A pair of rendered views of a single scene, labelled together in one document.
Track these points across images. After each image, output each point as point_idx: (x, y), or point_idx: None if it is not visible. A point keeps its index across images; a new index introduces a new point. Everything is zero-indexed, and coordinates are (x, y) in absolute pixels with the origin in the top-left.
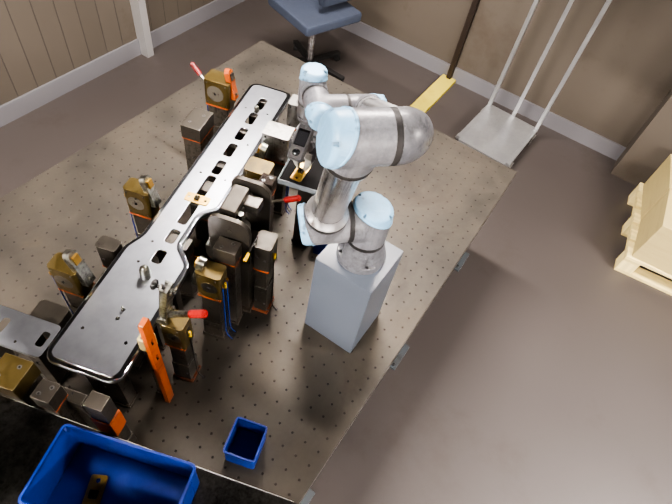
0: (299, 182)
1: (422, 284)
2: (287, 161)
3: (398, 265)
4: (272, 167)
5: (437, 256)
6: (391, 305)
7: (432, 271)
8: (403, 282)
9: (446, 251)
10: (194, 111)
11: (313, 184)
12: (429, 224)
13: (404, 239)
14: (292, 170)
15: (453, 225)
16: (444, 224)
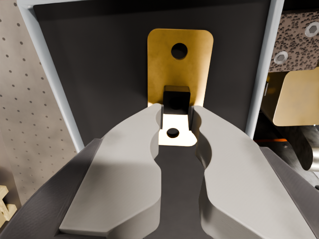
0: (152, 26)
1: (2, 60)
2: (253, 126)
3: (42, 75)
4: (276, 109)
5: (16, 107)
6: (8, 5)
7: (6, 85)
8: (21, 52)
9: (13, 117)
10: None
11: (83, 50)
12: (50, 142)
13: (60, 114)
14: (215, 90)
15: (30, 150)
16: (38, 147)
